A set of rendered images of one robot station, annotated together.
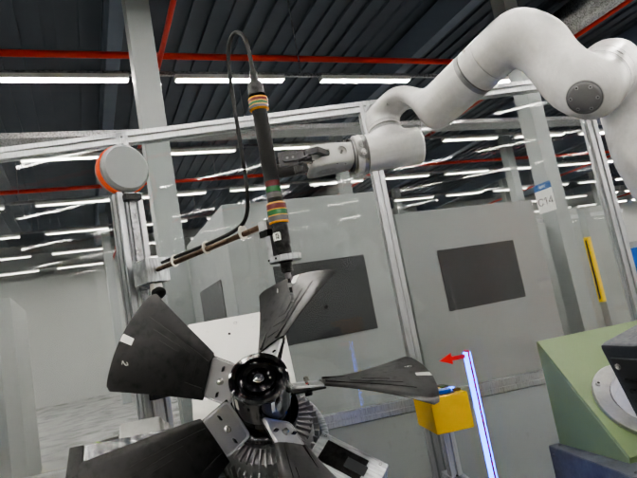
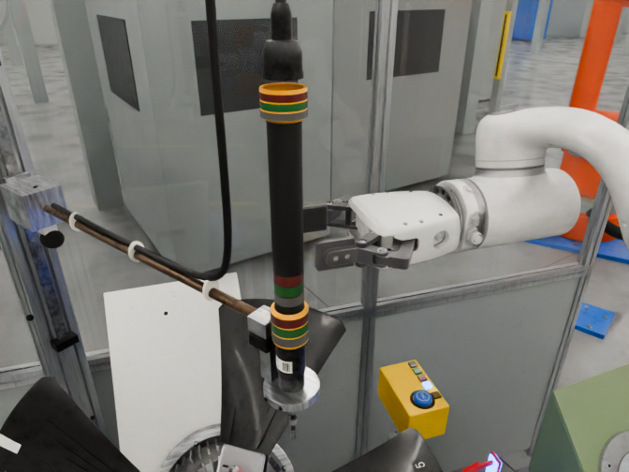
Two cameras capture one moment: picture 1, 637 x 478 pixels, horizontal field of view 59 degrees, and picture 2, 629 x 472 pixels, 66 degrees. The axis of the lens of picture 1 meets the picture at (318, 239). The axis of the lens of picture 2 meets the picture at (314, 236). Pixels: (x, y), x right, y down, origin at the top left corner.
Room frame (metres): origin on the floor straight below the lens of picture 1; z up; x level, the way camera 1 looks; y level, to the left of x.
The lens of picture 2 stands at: (0.73, 0.12, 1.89)
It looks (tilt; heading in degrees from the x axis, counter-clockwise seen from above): 27 degrees down; 351
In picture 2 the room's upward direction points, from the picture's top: straight up
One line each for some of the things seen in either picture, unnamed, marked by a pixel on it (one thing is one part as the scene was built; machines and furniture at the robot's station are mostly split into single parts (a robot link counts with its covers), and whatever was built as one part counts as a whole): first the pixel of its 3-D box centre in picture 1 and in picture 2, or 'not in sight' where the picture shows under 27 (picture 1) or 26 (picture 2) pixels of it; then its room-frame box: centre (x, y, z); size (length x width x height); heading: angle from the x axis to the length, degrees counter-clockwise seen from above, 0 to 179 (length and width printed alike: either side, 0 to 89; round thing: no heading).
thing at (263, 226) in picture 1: (279, 239); (285, 357); (1.18, 0.08, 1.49); 0.09 x 0.07 x 0.10; 43
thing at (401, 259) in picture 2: (318, 154); (395, 244); (1.15, -0.03, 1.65); 0.08 x 0.06 x 0.01; 0
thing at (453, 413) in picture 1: (442, 411); (411, 401); (1.52, -0.24, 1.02); 0.16 x 0.10 x 0.11; 8
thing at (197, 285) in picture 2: (205, 249); (134, 253); (1.40, 0.29, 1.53); 0.54 x 0.01 x 0.01; 43
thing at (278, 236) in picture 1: (269, 169); (287, 245); (1.18, 0.08, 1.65); 0.04 x 0.04 x 0.46
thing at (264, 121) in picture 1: (267, 156); (286, 221); (1.18, 0.08, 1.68); 0.03 x 0.03 x 0.21
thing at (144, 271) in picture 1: (150, 272); (34, 201); (1.63, 0.51, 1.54); 0.10 x 0.07 x 0.08; 43
